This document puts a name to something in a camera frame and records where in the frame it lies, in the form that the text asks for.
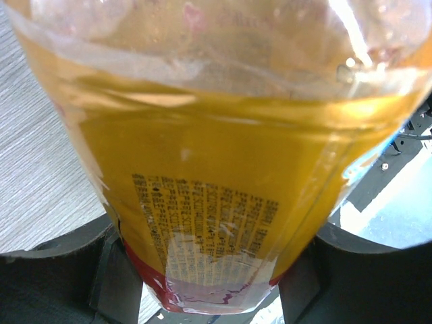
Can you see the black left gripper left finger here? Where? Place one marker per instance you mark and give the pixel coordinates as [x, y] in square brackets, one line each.
[84, 276]

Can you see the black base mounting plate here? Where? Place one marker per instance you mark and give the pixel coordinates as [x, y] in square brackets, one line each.
[410, 148]

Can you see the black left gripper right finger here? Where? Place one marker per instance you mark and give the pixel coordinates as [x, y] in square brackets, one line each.
[343, 278]

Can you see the amber drink bottle red label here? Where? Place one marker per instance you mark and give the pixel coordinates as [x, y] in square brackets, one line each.
[220, 135]

